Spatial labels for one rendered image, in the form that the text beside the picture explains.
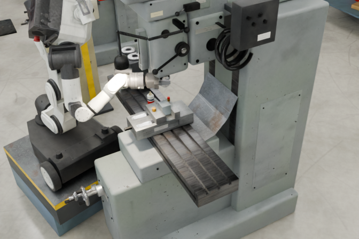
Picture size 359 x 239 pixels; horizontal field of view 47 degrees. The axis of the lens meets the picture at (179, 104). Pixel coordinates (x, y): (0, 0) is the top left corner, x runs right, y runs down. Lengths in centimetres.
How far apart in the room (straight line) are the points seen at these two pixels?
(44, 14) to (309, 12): 131
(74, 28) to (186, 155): 85
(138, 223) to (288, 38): 135
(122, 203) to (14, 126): 209
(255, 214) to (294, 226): 36
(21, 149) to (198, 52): 170
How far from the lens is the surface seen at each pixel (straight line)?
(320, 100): 436
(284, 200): 300
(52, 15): 211
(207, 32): 204
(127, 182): 233
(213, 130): 239
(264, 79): 226
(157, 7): 186
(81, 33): 214
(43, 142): 299
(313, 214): 322
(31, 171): 305
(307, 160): 362
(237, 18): 181
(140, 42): 201
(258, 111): 236
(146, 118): 231
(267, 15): 188
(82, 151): 280
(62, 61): 209
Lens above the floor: 239
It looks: 35 degrees down
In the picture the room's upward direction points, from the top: 2 degrees counter-clockwise
